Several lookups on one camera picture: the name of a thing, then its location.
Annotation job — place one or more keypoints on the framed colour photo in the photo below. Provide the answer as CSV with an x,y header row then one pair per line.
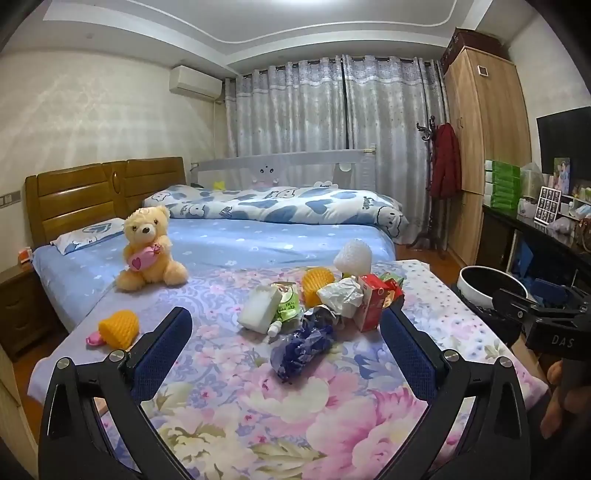
x,y
561,175

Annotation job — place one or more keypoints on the green spout pouch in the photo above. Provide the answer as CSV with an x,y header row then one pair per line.
x,y
290,302

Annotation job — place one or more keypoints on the red cartoon paper carton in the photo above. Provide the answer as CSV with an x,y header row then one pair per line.
x,y
371,304

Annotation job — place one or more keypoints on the grey bed guard rail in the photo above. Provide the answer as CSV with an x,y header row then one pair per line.
x,y
295,166

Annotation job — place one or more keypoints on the yellow teddy bear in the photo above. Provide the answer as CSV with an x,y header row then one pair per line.
x,y
147,230

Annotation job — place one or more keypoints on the floral pink blanket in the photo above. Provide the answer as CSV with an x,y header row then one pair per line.
x,y
277,415

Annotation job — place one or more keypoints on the white round trash bin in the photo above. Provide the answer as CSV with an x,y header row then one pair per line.
x,y
475,295

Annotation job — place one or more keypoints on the grey patterned curtain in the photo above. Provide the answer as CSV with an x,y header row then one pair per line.
x,y
286,110
392,115

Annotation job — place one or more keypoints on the white air conditioner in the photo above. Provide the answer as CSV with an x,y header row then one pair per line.
x,y
194,83

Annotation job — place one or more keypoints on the tall wooden wardrobe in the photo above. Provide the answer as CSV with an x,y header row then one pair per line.
x,y
489,120

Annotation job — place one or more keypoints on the person's right hand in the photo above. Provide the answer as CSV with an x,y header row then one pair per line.
x,y
551,417

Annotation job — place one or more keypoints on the blue white cartoon duvet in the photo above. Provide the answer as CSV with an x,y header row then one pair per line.
x,y
277,205

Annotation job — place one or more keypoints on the white foam fruit net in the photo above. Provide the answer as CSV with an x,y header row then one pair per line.
x,y
353,256

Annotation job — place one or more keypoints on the bed with blue sheet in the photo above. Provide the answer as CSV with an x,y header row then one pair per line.
x,y
258,240

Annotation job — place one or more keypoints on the blue plastic wrapper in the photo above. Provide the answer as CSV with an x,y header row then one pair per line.
x,y
300,353

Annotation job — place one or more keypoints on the light wooden cabinet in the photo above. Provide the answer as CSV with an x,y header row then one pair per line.
x,y
14,406

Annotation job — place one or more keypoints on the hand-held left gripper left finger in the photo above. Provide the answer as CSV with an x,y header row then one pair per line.
x,y
161,350

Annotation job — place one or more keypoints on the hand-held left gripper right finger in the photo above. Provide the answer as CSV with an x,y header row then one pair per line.
x,y
408,350

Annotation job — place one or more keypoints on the clear plastic bag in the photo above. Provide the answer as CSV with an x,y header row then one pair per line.
x,y
530,180

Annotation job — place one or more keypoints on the black television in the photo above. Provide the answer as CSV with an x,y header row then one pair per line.
x,y
563,134

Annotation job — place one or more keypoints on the wooden nightstand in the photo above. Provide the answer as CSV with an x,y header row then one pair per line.
x,y
21,309

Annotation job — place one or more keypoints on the blue box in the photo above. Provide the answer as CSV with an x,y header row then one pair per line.
x,y
524,261

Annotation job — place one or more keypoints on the wooden headboard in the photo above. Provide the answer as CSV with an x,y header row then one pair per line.
x,y
83,194

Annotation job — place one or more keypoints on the white paper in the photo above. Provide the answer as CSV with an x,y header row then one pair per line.
x,y
339,295

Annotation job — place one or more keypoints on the stack of green tissue packs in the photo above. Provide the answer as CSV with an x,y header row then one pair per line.
x,y
503,184

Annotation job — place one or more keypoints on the pink plastic toy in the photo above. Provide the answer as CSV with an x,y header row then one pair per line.
x,y
94,340

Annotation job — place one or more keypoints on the red coat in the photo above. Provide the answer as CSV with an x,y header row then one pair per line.
x,y
447,161

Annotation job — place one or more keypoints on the silver wrapper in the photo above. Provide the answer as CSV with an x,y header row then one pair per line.
x,y
318,316

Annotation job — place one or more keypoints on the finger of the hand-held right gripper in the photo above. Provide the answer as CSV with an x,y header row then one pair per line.
x,y
512,302

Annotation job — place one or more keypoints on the wall switch panel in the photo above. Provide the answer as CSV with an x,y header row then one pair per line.
x,y
10,198

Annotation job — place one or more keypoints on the small orange box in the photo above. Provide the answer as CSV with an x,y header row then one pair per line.
x,y
25,256

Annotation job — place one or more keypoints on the blue white pillow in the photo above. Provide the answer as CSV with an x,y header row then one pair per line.
x,y
87,235

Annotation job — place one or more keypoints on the dark box on wardrobe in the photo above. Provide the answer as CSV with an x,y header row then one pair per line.
x,y
471,44

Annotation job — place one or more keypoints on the orange foam fruit net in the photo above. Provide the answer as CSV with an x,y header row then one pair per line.
x,y
316,281
121,328

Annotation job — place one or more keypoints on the dark wooden coat rack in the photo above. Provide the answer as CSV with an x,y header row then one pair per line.
x,y
427,134

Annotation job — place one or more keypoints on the white sponge block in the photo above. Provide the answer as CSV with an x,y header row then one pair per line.
x,y
258,309

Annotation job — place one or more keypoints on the brown woven basket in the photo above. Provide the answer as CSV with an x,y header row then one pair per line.
x,y
582,235

